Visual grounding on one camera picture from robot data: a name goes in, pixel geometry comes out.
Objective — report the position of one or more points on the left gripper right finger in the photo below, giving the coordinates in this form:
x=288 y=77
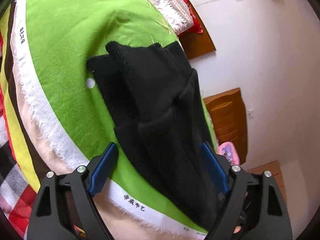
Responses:
x=252 y=204

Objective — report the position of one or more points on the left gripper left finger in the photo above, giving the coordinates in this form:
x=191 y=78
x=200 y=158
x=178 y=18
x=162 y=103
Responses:
x=60 y=197

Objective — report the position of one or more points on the black pants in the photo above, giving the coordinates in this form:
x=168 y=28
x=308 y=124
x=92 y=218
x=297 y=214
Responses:
x=152 y=94

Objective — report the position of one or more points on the folded pink quilt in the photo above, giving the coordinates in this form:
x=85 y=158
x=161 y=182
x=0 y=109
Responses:
x=227 y=149

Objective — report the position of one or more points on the plaid bed sheet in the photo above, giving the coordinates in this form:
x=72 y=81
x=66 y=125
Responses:
x=19 y=180

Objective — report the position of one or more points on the light wooden wardrobe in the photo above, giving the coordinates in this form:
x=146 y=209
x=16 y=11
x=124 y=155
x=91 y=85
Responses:
x=274 y=168

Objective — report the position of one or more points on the large wooden headboard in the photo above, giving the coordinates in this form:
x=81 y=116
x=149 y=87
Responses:
x=228 y=113

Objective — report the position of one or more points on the small wooden headboard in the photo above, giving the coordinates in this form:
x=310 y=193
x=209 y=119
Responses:
x=197 y=44

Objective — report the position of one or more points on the red floral pillow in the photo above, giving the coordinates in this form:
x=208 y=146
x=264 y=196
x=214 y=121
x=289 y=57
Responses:
x=196 y=28

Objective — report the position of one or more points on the pink white floral quilt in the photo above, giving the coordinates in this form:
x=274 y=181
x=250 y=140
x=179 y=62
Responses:
x=176 y=13

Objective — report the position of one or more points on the green bed cloth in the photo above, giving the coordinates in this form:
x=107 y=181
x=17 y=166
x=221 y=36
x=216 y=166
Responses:
x=58 y=101

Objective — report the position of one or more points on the white wall socket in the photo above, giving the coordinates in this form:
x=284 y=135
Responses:
x=250 y=113

